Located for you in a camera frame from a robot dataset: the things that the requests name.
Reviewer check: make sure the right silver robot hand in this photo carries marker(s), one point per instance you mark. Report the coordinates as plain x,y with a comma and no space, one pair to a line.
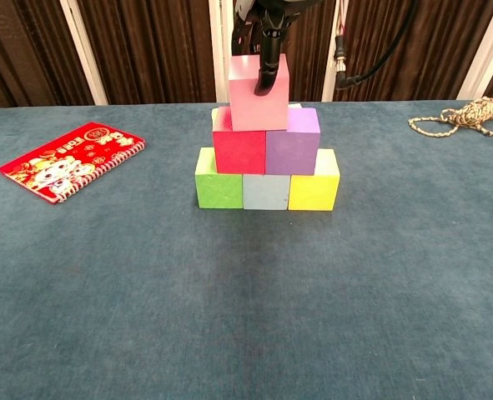
271,37

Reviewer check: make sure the pink foam cube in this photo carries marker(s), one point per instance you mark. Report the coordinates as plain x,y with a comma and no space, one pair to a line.
258,110

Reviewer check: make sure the purple foam cube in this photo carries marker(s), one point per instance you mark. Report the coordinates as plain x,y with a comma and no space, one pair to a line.
292,150

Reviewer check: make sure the red foam cube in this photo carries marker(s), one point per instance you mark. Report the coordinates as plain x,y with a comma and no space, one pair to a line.
239,152

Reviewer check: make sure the yellow foam cube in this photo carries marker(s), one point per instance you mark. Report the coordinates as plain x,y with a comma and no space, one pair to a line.
313,191

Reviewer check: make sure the green foam cube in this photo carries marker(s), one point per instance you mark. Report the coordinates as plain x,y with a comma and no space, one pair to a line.
219,191

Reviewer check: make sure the pale yellow spiral notebook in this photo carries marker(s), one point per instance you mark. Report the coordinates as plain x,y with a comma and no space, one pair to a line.
297,106

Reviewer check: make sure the dark brown pleated curtain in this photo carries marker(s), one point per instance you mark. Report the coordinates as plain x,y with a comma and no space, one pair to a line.
154,50

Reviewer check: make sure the light blue foam cube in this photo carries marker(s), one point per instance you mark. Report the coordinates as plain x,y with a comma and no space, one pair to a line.
266,191

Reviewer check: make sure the red spiral notebook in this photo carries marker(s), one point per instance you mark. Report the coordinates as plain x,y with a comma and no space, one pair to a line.
62,154

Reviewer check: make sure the teal felt table cover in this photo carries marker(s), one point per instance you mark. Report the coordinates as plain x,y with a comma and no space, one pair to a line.
271,333

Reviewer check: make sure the white metal frame post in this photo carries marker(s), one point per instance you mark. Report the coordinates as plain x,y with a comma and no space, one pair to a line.
83,50
329,62
489,50
222,50

